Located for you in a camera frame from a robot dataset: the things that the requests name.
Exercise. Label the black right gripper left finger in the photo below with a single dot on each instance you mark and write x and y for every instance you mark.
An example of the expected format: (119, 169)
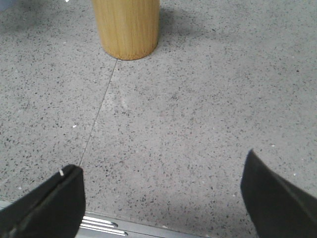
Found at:
(54, 209)

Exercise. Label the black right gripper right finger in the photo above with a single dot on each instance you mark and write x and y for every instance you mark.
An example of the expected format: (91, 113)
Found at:
(278, 209)

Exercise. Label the bamboo cylinder holder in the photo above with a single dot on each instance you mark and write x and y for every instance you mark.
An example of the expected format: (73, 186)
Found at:
(128, 29)

